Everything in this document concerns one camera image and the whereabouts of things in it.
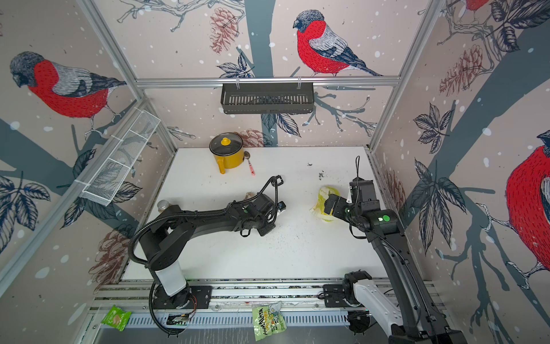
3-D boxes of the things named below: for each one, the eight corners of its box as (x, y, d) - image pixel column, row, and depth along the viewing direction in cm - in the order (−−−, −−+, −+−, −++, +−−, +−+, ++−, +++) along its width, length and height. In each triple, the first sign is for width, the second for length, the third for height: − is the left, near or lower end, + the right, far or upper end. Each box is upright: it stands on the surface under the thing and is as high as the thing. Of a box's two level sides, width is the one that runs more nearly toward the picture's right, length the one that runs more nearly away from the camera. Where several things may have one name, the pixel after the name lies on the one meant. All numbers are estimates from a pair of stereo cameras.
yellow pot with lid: (211, 175, 111) (204, 158, 101) (218, 149, 124) (213, 132, 114) (241, 175, 111) (237, 158, 101) (245, 149, 124) (242, 132, 114)
